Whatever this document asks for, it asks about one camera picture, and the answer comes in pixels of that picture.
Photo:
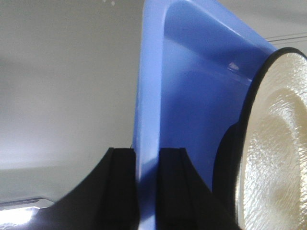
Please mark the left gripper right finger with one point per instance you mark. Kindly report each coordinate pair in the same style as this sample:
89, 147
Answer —
183, 200

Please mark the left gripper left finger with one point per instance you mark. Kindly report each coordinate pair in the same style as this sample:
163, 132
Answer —
105, 200

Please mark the beige plate with black rim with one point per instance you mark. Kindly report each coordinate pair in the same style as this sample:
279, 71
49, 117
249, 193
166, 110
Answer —
260, 172

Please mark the blue plastic tray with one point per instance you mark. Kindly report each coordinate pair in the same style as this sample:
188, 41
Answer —
197, 62

